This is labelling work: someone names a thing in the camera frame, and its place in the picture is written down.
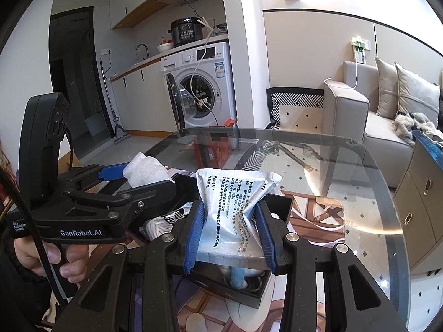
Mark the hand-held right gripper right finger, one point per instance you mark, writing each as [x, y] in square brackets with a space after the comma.
[266, 235]

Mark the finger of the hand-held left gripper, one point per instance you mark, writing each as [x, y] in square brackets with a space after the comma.
[148, 188]
[110, 172]

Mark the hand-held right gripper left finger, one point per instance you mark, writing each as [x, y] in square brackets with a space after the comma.
[195, 235]

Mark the white fluffy foam piece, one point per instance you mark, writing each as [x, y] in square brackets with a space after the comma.
[145, 171]

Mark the white logo plastic bag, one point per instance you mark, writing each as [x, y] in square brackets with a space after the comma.
[171, 218]

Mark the silver printed packet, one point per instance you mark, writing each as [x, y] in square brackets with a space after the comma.
[228, 207]

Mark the black cardboard box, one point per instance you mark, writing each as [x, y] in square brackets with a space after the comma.
[242, 297]

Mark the person's left hand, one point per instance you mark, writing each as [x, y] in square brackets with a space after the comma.
[52, 259]

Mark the printed table mat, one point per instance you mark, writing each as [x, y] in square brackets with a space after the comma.
[311, 214]

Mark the grey bin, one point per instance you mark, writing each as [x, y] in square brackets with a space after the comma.
[93, 122]

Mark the mop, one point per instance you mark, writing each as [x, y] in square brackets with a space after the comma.
[112, 110]

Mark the red box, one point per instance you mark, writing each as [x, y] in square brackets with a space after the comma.
[213, 150]

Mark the white kitchen counter cabinet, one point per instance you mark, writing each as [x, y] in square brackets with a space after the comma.
[138, 100]

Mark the kitchen faucet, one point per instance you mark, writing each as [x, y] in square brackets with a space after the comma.
[142, 50]

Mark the white washing machine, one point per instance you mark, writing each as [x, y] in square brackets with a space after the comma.
[207, 76]

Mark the black white patterned chair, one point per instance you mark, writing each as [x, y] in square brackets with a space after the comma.
[294, 100]

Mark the white bowl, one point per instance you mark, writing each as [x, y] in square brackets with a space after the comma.
[165, 45]

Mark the beige sofa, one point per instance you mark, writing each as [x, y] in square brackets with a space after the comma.
[349, 117]

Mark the beige sideboard cabinet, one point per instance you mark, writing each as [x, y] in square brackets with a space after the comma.
[418, 207]

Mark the black pressure cooker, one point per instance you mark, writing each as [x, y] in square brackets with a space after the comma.
[187, 31]

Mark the grey fur throw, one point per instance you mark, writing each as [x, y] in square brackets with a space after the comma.
[408, 122]

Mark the beige cushion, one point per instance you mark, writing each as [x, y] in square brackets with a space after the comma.
[386, 90]

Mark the blue tray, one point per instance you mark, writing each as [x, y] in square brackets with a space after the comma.
[432, 141]

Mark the grey cushion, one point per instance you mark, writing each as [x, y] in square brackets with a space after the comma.
[413, 93]

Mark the white wall cabinet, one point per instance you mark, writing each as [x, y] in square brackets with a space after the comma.
[138, 0]

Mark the wall socket with charger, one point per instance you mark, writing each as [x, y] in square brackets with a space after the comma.
[360, 46]

